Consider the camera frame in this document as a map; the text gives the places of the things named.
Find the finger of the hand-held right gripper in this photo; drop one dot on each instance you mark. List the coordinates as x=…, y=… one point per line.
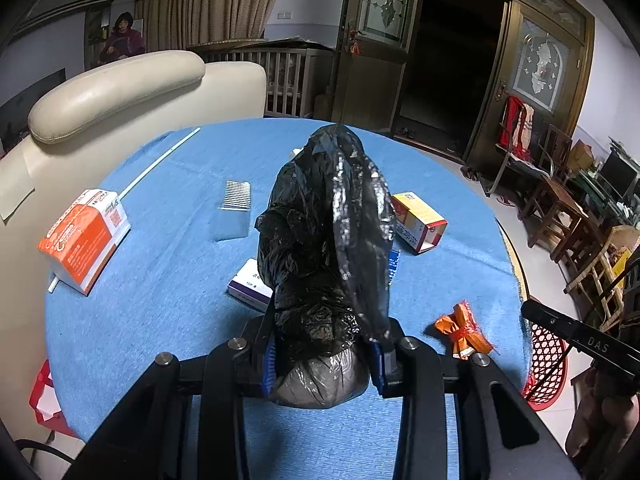
x=570, y=332

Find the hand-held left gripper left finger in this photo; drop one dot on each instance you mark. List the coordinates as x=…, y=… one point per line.
x=268, y=366

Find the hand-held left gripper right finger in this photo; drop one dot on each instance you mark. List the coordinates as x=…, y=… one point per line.
x=376, y=366

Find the red plastic basket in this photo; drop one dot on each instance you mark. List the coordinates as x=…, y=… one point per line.
x=547, y=360

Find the purple and white box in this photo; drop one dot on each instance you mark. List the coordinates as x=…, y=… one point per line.
x=247, y=285

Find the orange wrapper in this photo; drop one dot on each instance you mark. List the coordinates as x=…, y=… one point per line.
x=462, y=330

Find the blue box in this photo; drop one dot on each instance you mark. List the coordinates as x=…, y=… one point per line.
x=394, y=265

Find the black plastic bag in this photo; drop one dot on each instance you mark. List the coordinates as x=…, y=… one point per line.
x=320, y=240

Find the orange and yellow box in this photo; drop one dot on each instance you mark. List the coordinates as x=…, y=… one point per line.
x=420, y=225

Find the orange and white box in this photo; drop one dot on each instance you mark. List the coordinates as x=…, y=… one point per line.
x=80, y=240

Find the person's right hand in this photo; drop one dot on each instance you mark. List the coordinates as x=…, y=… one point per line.
x=610, y=427

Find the wooden chair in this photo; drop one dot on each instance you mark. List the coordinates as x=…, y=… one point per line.
x=600, y=270
x=555, y=195

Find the round wooden table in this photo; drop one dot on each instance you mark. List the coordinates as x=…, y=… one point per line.
x=516, y=270

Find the green desk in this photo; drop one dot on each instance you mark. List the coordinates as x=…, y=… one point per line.
x=595, y=195

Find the blue tablecloth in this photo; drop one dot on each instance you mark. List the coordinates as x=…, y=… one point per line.
x=175, y=260

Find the pink slipper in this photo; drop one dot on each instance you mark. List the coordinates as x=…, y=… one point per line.
x=504, y=200

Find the black monitor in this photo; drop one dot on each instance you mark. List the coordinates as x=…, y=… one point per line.
x=620, y=175

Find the clear plastic comb case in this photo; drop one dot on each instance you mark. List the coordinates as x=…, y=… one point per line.
x=237, y=197

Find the metal chair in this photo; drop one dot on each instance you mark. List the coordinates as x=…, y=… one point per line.
x=505, y=170

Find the cardboard box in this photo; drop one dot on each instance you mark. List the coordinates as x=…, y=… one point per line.
x=581, y=156

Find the brown slippers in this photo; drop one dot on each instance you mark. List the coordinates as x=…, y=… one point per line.
x=471, y=173

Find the red cloth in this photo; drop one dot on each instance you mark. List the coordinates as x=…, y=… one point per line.
x=515, y=125

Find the red bag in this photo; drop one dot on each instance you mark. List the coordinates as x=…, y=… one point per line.
x=42, y=395

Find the thin white stick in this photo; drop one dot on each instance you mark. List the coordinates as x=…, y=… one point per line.
x=160, y=162

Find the wooden glass-panel door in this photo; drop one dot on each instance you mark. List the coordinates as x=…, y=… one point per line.
x=540, y=60
x=370, y=85

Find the wooden crib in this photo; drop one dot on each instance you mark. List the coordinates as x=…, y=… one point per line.
x=290, y=80

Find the cream leather sofa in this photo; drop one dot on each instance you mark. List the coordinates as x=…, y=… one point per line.
x=125, y=85

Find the red door tassel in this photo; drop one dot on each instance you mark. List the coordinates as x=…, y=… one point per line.
x=355, y=42

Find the seated woman in red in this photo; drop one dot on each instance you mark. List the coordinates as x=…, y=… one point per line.
x=122, y=35

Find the beige curtain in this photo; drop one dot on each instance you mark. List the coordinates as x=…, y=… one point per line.
x=215, y=5

